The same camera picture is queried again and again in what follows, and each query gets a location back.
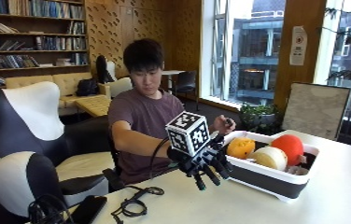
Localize large black and white armchair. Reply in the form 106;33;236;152
0;74;119;200

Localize yellow tufted ottoman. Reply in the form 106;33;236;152
74;94;114;119

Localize white and black plastic basin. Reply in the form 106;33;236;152
223;130;322;203

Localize white paper notice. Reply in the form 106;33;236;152
288;25;308;67

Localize small black and white armchair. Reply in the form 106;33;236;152
0;150;66;224

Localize wooden bookshelf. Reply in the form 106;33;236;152
0;0;91;89

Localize potted green plant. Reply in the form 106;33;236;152
238;102;284;136

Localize white round table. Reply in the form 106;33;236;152
159;69;188;91

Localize the person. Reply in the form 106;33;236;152
107;38;238;187

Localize black glove cable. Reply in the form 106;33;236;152
149;136;179;179

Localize rows of books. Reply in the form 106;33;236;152
0;0;90;88

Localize orange fruit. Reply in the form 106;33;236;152
226;136;256;160

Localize flat black device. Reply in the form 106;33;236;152
67;195;109;224

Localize tangled black cables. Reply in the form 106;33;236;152
27;193;77;224

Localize black and white highback chair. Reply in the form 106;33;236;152
95;55;119;85

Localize coiled black cable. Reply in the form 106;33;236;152
110;185;166;224

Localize black backpack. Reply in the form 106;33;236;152
75;77;101;97

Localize red-orange round fruit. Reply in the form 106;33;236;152
270;133;306;167

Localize white cube with black markers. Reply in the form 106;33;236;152
165;110;212;158

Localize framed grey board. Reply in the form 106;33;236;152
282;81;351;142

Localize beige leather sofa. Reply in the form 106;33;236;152
5;72;113;118

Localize pale yellow melon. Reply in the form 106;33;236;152
251;146;288;172

